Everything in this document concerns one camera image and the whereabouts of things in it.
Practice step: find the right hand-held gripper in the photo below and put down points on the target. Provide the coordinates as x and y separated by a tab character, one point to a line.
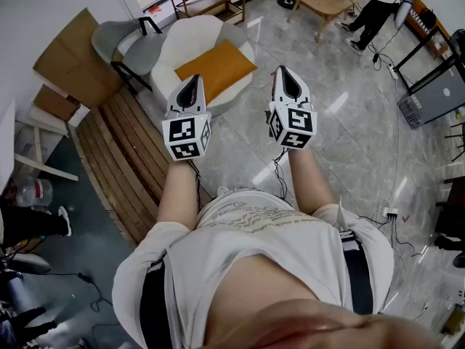
296	120

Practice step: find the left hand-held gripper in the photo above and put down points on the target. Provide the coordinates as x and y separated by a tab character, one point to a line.
186	131

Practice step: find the orange cushion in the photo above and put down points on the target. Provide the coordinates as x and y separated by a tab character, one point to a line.
221	65

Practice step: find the person's right forearm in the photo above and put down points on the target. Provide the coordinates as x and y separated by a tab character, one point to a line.
310	184

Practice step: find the person's left forearm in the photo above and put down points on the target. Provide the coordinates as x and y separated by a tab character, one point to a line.
178	195

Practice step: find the wooden slat platform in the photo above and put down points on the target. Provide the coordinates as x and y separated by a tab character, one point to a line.
123	158

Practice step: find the grey shell chair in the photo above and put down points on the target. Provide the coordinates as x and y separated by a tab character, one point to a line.
143	53

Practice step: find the white round lounge seat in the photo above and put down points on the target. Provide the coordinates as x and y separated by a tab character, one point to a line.
189	38

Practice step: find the white power strip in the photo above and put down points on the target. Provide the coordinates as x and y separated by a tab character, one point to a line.
392	71

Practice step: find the light wooden coffee table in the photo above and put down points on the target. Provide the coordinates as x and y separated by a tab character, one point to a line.
327	4

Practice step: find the red plastic bag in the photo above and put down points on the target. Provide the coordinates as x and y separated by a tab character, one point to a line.
155	10

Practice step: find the person's white t-shirt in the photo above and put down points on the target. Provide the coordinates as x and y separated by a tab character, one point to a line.
254	238

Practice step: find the white multi-plug charger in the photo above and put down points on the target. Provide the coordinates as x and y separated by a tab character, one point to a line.
390	212

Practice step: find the wooden shelf cart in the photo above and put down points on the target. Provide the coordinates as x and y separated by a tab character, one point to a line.
218	2

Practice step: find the small cardboard box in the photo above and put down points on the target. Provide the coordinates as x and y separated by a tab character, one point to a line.
54	102

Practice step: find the grey computer case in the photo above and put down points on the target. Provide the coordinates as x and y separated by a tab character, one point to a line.
436	100

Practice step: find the large clear water bottle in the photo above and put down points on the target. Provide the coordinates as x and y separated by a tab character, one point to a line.
34	191

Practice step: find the person's bare neck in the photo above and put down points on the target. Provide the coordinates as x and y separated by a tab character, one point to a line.
276	304

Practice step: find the white wooden frame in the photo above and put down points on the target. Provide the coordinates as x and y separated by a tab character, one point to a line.
38	147

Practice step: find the wooden wall shelf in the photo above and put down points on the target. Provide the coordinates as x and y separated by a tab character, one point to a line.
425	24

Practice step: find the black metal frame table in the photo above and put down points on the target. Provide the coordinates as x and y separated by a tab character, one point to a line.
448	64

